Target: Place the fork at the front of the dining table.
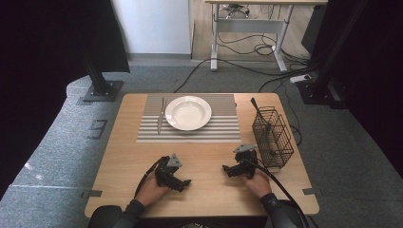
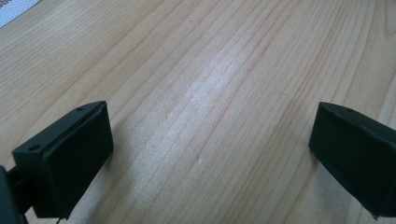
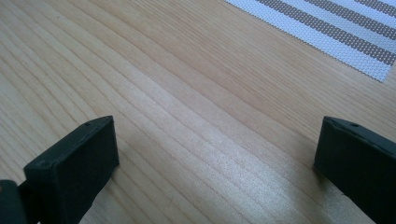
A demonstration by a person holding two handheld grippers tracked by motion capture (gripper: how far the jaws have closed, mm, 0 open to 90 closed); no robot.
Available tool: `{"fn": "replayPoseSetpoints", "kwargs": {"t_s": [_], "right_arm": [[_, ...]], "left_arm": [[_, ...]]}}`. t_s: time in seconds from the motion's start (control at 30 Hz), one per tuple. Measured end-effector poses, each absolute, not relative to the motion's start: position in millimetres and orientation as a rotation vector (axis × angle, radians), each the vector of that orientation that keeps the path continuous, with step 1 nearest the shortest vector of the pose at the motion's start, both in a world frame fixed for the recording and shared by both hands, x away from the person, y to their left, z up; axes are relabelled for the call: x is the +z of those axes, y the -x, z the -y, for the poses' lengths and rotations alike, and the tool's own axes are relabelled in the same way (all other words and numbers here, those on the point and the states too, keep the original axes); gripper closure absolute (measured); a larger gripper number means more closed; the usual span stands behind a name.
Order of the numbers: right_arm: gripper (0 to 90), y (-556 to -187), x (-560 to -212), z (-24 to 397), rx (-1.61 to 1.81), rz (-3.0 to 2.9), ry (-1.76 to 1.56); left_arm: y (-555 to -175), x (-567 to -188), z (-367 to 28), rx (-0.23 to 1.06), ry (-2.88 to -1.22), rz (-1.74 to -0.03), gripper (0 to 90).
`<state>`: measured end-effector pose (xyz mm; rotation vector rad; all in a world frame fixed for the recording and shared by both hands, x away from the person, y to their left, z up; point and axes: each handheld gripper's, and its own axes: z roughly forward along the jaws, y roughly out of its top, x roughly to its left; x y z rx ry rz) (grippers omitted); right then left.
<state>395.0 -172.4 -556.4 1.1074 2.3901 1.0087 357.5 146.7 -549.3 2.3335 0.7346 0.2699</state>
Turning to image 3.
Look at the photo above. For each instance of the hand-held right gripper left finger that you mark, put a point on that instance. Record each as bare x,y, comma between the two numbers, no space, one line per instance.
70,172

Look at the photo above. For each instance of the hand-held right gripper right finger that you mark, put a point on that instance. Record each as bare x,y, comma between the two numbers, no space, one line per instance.
358,165

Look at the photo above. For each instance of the white brown striped woven placemat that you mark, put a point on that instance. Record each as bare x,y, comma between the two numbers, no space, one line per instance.
336,28

